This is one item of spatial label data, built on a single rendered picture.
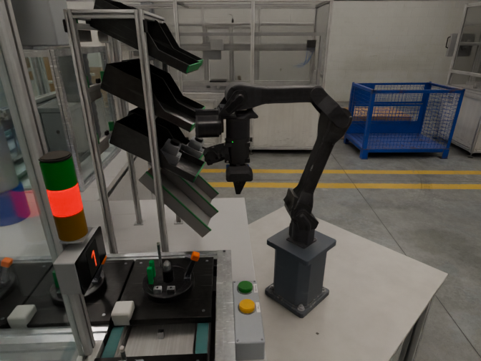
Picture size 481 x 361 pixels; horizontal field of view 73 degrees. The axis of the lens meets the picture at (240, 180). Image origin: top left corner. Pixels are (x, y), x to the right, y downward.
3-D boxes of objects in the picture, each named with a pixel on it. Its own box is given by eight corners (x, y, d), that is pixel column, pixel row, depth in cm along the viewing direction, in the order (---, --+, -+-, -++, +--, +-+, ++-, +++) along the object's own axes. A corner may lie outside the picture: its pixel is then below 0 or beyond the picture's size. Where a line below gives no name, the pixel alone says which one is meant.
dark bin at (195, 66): (197, 69, 99) (207, 46, 96) (186, 74, 88) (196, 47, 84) (113, 27, 98) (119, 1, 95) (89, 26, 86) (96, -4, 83)
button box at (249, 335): (256, 296, 96) (256, 278, 93) (264, 359, 77) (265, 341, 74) (232, 296, 96) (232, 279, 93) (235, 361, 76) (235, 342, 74)
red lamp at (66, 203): (87, 203, 61) (82, 179, 59) (76, 217, 56) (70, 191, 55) (60, 204, 61) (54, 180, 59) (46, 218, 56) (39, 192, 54)
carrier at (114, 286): (134, 264, 101) (129, 230, 96) (110, 326, 79) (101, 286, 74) (55, 267, 100) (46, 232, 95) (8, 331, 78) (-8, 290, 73)
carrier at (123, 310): (213, 261, 103) (212, 228, 98) (211, 322, 81) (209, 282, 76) (136, 264, 101) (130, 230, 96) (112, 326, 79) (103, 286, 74)
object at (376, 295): (446, 280, 112) (448, 273, 111) (276, 531, 55) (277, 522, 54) (286, 210, 159) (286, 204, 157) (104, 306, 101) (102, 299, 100)
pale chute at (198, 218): (210, 218, 120) (218, 210, 119) (202, 238, 108) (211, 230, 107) (152, 165, 115) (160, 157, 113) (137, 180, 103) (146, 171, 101)
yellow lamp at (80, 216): (91, 226, 63) (87, 204, 61) (81, 241, 58) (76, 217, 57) (66, 227, 63) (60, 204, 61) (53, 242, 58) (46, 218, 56)
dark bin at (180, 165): (202, 167, 112) (211, 150, 109) (193, 183, 100) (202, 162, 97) (127, 132, 110) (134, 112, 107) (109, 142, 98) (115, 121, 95)
